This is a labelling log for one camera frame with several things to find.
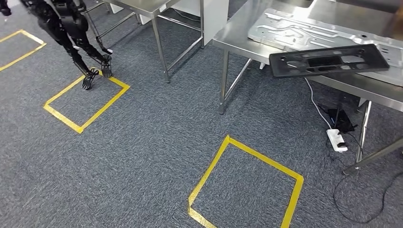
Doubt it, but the long black plastic part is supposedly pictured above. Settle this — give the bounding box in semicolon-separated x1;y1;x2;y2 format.
269;43;390;79

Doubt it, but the black humanoid robot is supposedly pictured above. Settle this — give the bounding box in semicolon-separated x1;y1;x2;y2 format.
19;0;113;91

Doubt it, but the white power cable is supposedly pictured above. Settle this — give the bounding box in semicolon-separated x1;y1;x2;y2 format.
304;78;333;130

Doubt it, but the black floor cable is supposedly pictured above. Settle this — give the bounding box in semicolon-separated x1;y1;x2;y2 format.
332;171;403;225

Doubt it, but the steel workbench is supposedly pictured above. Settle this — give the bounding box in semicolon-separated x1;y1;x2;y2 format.
212;0;403;175

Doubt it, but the white power strip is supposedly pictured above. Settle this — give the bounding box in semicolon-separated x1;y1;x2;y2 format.
326;129;348;153

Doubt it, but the steel table frame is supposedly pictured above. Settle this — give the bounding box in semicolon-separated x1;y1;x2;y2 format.
84;0;205;84

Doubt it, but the black power adapter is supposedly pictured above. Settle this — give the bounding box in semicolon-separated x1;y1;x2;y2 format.
327;108;356;134

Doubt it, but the embossed grey metal panel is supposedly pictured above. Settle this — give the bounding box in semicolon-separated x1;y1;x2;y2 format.
248;8;403;88

